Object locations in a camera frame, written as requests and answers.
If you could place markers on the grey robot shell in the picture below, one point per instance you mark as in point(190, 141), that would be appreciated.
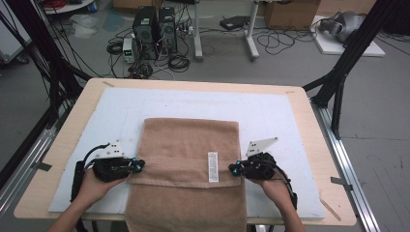
point(346, 22)

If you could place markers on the aluminium rail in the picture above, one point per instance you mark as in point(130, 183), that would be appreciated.
point(348, 174)
point(29, 161)

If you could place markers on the tan towel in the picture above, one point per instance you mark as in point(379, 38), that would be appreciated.
point(187, 199)

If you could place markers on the white cabinet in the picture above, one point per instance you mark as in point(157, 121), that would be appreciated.
point(11, 42)

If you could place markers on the white power supply unit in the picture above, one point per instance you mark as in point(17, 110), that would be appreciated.
point(128, 50)

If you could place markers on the round white table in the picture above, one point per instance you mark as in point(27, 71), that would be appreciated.
point(71, 7)

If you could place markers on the black flat device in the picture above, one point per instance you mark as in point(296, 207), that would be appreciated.
point(234, 22)

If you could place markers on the person's left hand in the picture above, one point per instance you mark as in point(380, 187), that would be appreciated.
point(95, 188)

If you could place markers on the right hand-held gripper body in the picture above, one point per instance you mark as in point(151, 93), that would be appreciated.
point(259, 166)

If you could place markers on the tan tape strip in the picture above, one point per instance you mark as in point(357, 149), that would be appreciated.
point(331, 211)

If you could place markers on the clear plastic bag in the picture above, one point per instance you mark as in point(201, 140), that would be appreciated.
point(83, 25)

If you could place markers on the black metal frame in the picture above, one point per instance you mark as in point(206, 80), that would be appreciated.
point(42, 48)
point(354, 48)

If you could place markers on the white desk frame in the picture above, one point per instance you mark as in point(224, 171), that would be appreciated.
point(197, 35)

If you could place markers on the flat cardboard box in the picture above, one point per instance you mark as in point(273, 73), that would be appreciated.
point(135, 3)

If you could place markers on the white floor board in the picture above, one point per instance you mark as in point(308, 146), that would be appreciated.
point(332, 48)

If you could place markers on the large black computer tower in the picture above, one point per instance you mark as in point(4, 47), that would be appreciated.
point(145, 30)

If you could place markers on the white grid mat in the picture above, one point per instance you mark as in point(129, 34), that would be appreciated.
point(274, 122)

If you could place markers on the slim black computer tower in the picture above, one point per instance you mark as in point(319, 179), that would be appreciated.
point(167, 29)

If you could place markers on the large cardboard box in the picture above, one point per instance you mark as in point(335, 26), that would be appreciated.
point(291, 14)

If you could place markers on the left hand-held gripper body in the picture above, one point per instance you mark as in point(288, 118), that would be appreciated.
point(109, 167)

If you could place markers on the grey tape piece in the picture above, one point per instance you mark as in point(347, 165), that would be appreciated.
point(341, 183)
point(42, 166)

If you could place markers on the person's right hand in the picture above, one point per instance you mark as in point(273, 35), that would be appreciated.
point(275, 190)

